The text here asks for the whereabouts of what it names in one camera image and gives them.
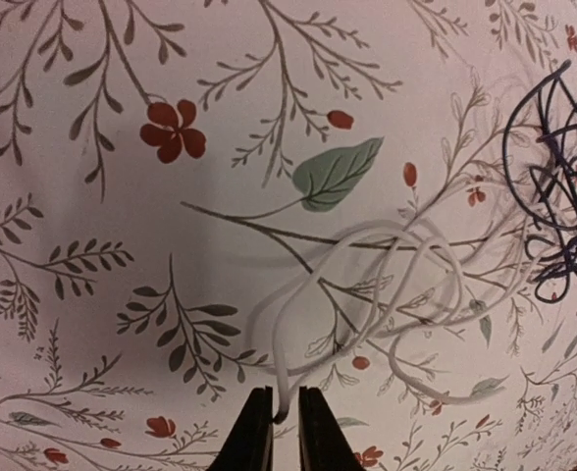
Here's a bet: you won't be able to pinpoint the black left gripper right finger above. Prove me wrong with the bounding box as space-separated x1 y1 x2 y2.
298 387 363 471

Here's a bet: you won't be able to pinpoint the floral patterned table mat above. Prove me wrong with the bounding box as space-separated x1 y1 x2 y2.
0 1 577 470

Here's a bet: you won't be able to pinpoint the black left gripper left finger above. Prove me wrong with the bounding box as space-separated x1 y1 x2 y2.
208 387 274 471

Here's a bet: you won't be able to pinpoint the thin black cables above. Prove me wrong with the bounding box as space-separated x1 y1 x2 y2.
502 59 577 340

